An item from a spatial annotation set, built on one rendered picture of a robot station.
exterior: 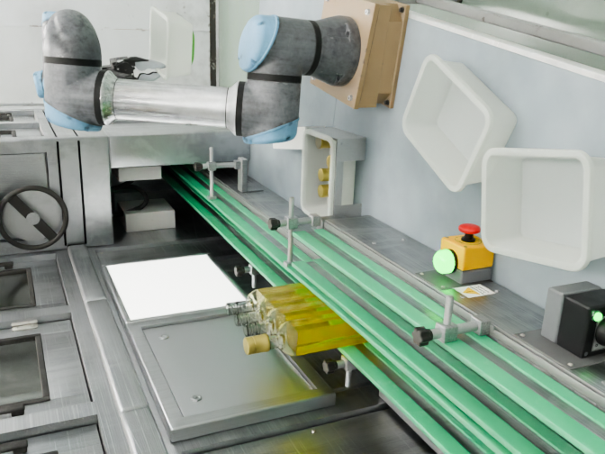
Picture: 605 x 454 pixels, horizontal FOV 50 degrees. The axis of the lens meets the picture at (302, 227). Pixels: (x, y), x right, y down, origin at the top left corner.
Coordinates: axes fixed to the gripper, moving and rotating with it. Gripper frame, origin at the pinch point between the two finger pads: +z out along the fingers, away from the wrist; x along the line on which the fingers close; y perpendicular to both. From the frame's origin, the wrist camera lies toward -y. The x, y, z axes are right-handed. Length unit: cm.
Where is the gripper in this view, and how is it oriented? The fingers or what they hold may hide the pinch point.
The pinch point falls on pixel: (162, 68)
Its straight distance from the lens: 199.5
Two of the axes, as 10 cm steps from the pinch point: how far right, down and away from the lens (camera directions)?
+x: 0.4, 8.8, 4.7
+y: -4.0, -4.1, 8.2
